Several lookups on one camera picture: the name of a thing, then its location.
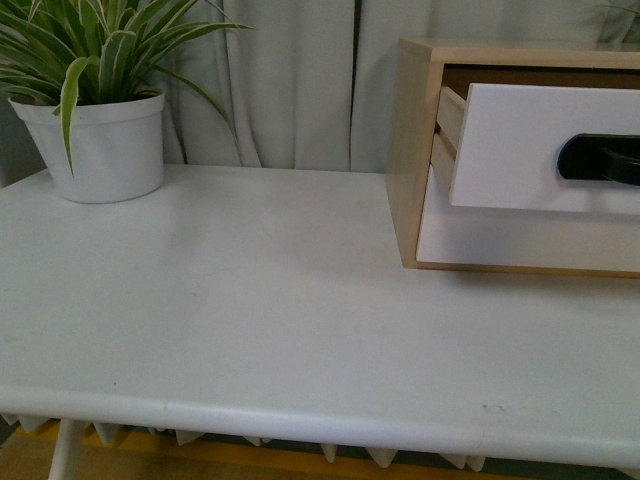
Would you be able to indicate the white drawer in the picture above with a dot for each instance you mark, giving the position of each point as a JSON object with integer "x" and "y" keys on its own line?
{"x": 522, "y": 238}
{"x": 510, "y": 139}

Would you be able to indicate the white plant pot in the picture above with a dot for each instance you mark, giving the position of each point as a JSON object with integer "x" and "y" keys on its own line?
{"x": 115, "y": 152}

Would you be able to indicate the black drawer handle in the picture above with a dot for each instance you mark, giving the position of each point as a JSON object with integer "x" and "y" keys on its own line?
{"x": 600, "y": 157}

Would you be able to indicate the green spider plant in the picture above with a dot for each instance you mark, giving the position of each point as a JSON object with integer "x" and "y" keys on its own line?
{"x": 67, "y": 54}

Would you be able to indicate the light wooden drawer cabinet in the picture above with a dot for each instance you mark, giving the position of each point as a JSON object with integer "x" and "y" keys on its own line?
{"x": 432, "y": 84}

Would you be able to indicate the white table leg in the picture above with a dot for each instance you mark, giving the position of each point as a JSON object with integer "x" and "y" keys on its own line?
{"x": 65, "y": 459}

